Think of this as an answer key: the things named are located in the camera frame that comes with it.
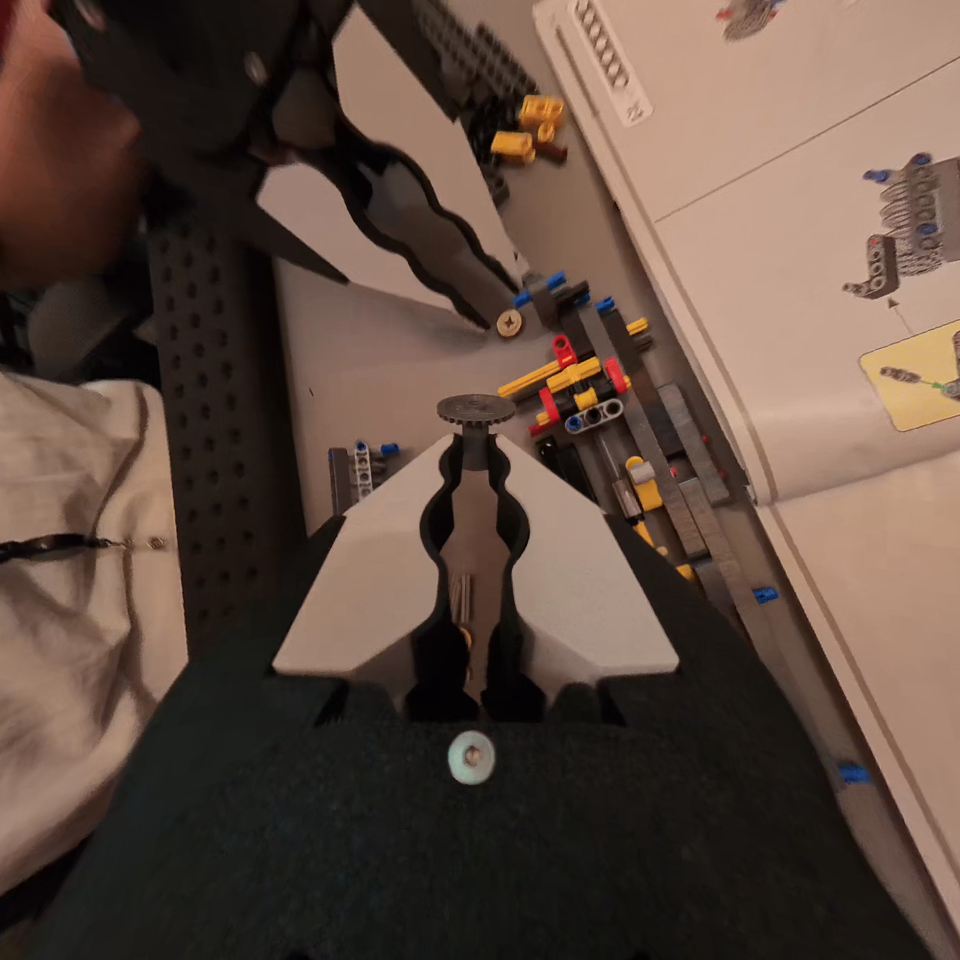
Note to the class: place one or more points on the lego chassis assembly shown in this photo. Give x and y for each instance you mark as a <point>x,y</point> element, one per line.
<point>600,420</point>

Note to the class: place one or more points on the yellow lego connector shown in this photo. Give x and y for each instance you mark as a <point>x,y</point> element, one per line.
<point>541,111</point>
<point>514,146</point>

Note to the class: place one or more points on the white shirt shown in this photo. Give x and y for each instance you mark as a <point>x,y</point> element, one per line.
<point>67,637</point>

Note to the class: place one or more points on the instruction booklet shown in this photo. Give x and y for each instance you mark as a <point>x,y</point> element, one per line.
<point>787,262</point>

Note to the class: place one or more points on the small lego beam assembly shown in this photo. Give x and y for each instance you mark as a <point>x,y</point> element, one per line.
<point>358,472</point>

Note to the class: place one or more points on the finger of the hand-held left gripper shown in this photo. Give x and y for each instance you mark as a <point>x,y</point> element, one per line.
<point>322,225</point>
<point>420,135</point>

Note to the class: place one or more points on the tan lego disc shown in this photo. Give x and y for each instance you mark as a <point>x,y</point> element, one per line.
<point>510,322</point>

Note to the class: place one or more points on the grey lego differential gear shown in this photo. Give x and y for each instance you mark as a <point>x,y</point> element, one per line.
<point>476,420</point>

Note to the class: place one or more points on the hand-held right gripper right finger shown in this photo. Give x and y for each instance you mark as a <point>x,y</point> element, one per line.
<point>600,592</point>

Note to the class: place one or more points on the brown lego axle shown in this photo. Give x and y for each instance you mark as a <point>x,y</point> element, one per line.
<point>555,154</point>

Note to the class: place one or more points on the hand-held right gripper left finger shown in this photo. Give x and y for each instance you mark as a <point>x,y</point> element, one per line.
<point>352,592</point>

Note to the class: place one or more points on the pile of dark lego beams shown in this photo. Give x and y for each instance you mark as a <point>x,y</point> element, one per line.
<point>480,60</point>

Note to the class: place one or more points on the person's left hand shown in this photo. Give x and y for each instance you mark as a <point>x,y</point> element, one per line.
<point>60,172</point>

